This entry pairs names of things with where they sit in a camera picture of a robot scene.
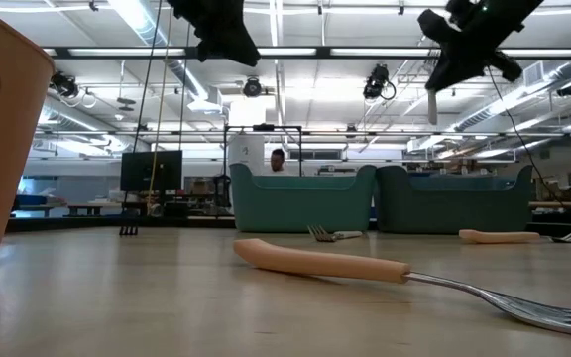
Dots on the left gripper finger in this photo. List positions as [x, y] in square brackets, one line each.
[216, 48]
[247, 47]

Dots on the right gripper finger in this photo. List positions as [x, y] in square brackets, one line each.
[446, 62]
[469, 69]

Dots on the black overhead light beam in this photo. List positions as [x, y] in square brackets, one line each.
[322, 52]

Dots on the small black ceiling device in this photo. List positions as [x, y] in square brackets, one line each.
[568, 90]

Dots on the person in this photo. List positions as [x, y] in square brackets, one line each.
[277, 159]

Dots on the black computer monitor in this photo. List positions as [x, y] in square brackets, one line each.
[151, 171]

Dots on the black office chair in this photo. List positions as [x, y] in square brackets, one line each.
[222, 191]

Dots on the dark teal plastic bin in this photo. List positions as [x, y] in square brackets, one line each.
[454, 213]

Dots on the wooden background table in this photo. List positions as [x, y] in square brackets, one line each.
[563, 204]

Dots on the low background bench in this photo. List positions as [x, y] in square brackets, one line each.
[92, 205]

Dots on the blue background workbench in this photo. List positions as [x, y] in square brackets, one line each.
[37, 201]

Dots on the orange plastic bin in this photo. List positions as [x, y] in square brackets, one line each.
[8, 173]

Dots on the round black ceiling camera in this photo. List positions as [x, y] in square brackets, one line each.
[252, 87]

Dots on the silver ventilation duct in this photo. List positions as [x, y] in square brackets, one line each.
[503, 106]
[181, 74]

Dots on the black table edge rail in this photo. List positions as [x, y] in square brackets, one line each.
[191, 224]

